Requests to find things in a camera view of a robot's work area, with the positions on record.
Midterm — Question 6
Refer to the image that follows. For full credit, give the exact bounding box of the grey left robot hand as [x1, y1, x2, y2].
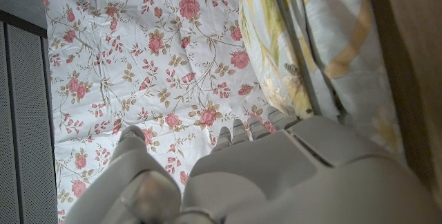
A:
[64, 105, 442, 224]

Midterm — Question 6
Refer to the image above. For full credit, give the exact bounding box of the folded pale floral cloth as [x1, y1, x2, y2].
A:
[239, 0, 410, 165]

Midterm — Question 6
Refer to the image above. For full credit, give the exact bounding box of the dark grey partition panel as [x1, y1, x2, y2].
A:
[0, 9, 59, 224]

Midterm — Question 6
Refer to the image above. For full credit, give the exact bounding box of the rose print backdrop curtain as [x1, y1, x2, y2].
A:
[36, 0, 276, 224]

